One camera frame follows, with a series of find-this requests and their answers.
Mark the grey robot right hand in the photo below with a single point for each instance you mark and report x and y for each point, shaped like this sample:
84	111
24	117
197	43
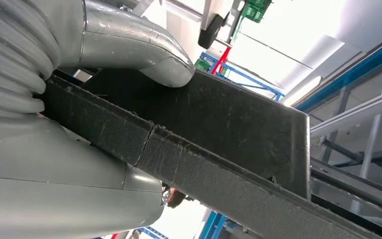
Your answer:
46	184

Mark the green plastic crate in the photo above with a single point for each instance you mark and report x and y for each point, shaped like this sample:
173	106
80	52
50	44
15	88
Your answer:
257	10
202	64

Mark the blue cart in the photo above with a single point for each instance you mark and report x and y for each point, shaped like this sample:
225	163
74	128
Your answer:
243	76

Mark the aluminium profile frame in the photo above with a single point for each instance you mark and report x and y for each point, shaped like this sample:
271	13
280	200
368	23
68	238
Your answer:
372	145

